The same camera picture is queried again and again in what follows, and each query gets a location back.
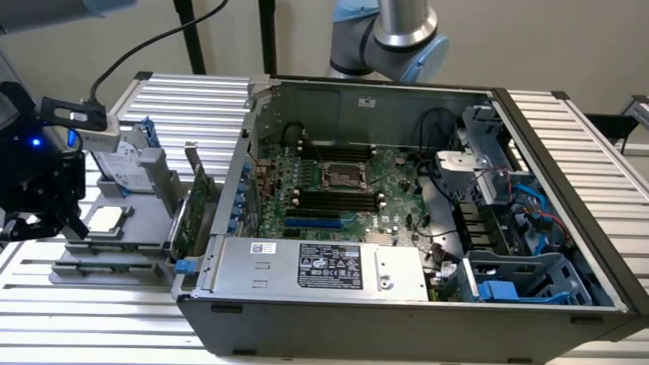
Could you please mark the blue card retention clips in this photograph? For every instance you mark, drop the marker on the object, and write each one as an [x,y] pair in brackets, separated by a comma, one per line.
[240,197]

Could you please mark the black short expansion slot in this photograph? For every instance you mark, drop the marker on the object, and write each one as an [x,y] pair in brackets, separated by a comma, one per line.
[298,233]

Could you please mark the blue case latch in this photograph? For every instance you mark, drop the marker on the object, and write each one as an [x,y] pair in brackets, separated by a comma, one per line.
[184,266]

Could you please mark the blue expansion slot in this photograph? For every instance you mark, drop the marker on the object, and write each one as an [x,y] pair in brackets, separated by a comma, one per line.
[312,223]

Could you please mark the black long expansion slot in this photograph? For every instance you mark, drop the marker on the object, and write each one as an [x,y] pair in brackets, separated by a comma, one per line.
[314,213]

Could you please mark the black open PC case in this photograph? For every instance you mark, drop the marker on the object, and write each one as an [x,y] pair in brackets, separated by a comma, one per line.
[385,327]

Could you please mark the silver CPU chip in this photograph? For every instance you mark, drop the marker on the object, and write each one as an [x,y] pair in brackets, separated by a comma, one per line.
[106,220]

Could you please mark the grey metal drive cage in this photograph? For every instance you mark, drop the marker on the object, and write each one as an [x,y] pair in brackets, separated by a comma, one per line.
[481,159]

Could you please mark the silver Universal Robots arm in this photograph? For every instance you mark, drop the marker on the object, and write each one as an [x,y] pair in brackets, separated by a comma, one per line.
[405,23]

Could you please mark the black RAM slot bank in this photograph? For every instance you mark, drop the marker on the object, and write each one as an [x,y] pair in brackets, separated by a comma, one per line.
[337,151]
[337,199]

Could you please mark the gold chipset heatsink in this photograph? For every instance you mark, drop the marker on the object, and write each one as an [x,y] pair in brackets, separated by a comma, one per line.
[378,238]

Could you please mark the green motherboard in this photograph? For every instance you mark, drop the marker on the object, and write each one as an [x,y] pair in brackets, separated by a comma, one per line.
[390,197]

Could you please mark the silver hard disk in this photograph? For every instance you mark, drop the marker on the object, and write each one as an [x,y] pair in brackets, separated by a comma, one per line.
[121,159]

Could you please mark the aluminium profile frame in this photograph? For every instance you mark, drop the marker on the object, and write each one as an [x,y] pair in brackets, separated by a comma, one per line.
[636,114]

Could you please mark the metal CPU socket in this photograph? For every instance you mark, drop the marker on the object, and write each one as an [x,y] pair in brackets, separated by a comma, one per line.
[345,175]

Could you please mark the green RAM stick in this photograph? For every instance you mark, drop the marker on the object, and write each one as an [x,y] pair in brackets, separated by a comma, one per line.
[116,248]

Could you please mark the green graphics card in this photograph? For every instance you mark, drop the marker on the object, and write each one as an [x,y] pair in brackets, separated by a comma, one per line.
[194,213]

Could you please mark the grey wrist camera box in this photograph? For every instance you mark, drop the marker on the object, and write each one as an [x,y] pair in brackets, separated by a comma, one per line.
[98,133]

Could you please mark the grey parts rack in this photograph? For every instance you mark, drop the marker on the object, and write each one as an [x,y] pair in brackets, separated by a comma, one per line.
[146,224]

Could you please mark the black stand pole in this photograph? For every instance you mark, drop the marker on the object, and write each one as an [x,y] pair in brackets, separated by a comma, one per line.
[268,38]
[192,38]

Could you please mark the grey disk bay blue latch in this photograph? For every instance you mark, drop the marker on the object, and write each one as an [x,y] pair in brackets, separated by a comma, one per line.
[517,277]

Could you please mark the silver power supply unit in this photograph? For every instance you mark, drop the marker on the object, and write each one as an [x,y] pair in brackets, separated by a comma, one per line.
[284,270]

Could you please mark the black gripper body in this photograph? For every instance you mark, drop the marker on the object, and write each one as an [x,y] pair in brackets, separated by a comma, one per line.
[35,171]

